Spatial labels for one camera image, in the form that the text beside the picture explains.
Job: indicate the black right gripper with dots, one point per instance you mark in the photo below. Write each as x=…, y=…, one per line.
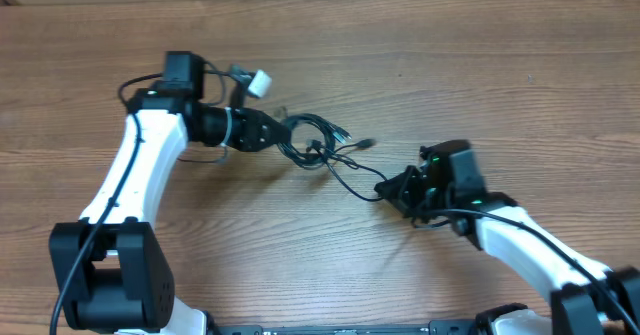
x=413, y=190

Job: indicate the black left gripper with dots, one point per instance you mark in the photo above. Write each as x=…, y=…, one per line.
x=252, y=127

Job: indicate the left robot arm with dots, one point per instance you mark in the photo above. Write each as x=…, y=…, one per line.
x=112, y=275

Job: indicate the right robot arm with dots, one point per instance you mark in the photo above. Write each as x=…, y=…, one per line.
x=584, y=295

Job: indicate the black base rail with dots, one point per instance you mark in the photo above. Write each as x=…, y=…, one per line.
x=435, y=327

